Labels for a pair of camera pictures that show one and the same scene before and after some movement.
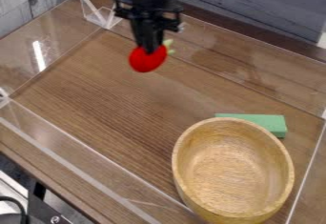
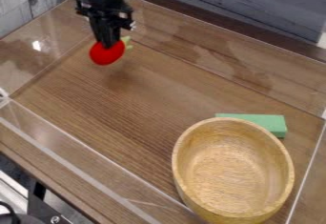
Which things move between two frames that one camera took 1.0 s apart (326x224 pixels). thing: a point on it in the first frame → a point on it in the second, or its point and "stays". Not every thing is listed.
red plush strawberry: (143, 61) → (106, 55)
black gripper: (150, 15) → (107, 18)
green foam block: (273, 123) stays
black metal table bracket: (40, 212) stays
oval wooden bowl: (231, 170) stays
